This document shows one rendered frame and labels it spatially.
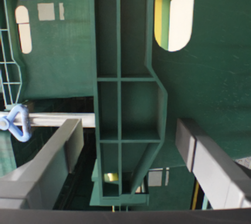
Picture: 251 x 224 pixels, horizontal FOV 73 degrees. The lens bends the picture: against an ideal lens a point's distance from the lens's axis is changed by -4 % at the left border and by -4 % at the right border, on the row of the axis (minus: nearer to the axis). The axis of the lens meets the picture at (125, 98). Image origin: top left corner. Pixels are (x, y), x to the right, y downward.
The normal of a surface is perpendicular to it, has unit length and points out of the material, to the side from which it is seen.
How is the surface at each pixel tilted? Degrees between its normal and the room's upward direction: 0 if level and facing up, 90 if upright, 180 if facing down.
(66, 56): 96
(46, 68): 94
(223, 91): 97
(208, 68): 97
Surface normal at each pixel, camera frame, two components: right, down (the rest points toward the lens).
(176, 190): 0.07, 0.26
